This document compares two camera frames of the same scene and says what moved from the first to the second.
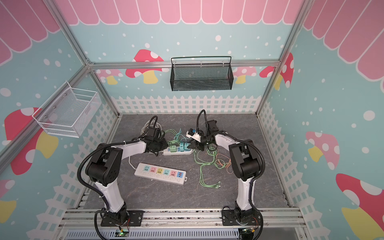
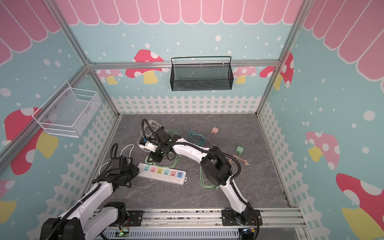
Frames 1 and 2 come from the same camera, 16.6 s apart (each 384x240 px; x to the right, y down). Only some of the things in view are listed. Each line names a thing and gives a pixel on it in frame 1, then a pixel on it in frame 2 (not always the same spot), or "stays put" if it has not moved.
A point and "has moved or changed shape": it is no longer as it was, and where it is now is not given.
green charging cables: [211, 160] has moved or changed shape
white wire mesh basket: [68, 111] stays put
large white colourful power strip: [169, 175] stays put
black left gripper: [165, 145] → [135, 171]
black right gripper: [201, 143] → [157, 154]
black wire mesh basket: [204, 77] stays put
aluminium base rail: [272, 218] stays put
